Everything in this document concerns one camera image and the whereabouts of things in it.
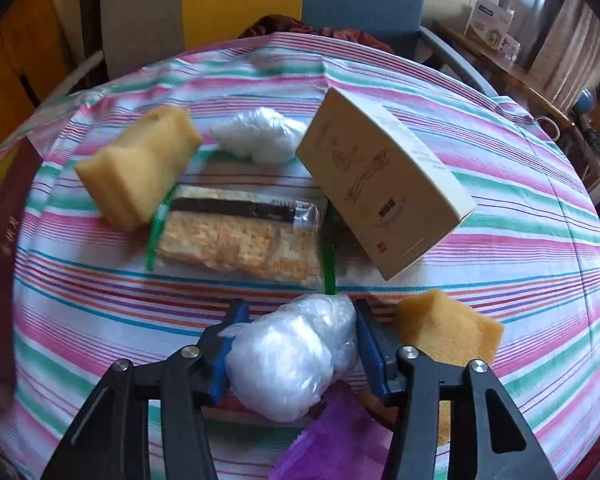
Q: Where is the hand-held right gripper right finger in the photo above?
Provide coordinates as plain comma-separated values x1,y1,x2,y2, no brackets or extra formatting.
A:
355,299,556,480

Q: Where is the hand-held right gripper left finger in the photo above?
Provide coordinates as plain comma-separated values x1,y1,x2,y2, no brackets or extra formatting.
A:
40,299,251,480

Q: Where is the white plastic bag ball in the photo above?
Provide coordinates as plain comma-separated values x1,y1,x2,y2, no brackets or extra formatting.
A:
210,106,308,165
220,294,359,423

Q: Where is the small yellow sponge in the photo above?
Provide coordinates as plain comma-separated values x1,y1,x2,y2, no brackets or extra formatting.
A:
394,289,505,448

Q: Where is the purple packet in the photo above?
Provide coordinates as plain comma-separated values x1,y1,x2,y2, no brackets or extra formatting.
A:
270,380,396,480

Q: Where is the cracker pack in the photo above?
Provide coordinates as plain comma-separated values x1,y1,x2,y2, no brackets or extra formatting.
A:
145,185,337,294

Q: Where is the beige carton box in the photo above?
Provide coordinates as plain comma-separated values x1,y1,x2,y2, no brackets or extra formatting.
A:
296,87,477,282

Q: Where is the large yellow sponge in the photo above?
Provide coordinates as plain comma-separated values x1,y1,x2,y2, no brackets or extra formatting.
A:
75,106,204,232

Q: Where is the gold tin box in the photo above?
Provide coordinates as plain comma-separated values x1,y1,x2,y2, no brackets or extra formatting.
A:
0,140,46,391

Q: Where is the striped tablecloth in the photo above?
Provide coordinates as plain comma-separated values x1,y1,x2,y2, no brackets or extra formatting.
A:
0,30,600,480

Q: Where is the wooden side table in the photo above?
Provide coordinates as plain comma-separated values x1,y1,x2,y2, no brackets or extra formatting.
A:
430,20,600,196

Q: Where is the small pink white box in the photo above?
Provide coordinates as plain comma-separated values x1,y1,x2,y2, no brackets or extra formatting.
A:
497,35,524,59

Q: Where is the dark red cloth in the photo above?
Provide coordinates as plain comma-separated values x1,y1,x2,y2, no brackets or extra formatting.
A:
237,14,395,54

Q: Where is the white carton with blue print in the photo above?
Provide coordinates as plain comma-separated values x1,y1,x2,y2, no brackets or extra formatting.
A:
465,0,514,48

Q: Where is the grey yellow blue armchair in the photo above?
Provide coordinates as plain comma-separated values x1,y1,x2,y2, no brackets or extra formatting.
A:
45,0,498,106

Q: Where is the wooden wardrobe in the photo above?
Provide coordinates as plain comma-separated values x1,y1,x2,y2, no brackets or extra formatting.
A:
0,0,81,161

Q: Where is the patterned beige curtain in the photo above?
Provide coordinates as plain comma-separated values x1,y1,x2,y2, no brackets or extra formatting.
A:
530,0,600,111

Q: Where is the black rolled mat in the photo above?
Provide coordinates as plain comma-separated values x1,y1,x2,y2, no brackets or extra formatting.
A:
77,0,116,86

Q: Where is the white loop handle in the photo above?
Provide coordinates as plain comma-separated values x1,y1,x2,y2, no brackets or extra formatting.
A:
534,115,562,142

